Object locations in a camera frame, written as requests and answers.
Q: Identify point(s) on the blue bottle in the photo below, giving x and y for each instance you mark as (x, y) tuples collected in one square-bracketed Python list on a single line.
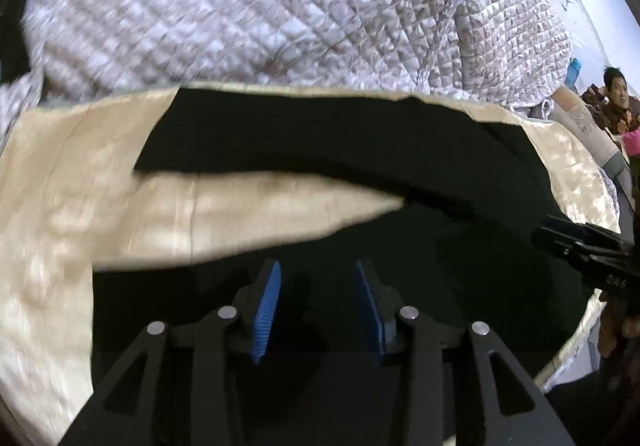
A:
[(575, 71)]

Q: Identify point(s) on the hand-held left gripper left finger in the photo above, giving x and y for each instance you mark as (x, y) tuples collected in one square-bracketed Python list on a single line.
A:
[(270, 306)]

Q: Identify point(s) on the black pants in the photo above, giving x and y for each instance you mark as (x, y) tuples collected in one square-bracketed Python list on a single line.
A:
[(325, 135)]

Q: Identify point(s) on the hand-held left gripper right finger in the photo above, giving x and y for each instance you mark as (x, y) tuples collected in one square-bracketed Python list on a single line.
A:
[(365, 301)]

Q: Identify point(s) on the beige satin blanket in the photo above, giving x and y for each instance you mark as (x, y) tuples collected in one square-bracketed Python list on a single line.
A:
[(75, 175)]

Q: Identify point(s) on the person's right hand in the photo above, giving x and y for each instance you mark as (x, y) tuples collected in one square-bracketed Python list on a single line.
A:
[(612, 326)]

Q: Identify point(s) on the quilted floral bedspread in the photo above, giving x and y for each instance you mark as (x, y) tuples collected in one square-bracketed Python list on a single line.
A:
[(225, 0)]

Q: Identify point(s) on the low grey table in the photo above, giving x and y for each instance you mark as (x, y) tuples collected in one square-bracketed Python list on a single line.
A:
[(585, 125)]

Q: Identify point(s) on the white wall board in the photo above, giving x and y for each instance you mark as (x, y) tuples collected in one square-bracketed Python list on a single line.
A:
[(575, 5)]

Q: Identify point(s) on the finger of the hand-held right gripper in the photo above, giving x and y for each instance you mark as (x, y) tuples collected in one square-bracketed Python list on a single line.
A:
[(560, 241)]

